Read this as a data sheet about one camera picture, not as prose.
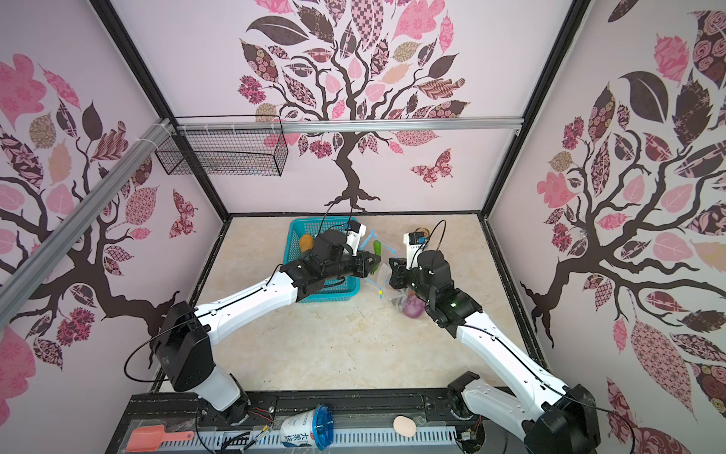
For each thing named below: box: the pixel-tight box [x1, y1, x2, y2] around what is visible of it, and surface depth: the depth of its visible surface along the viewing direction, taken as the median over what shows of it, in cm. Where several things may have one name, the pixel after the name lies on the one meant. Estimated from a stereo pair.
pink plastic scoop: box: [126, 424, 195, 453], surface depth 70 cm
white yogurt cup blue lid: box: [279, 403, 334, 451], surface depth 66 cm
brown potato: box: [300, 232, 315, 253], surface depth 106 cm
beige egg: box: [392, 415, 417, 438], surface depth 71 cm
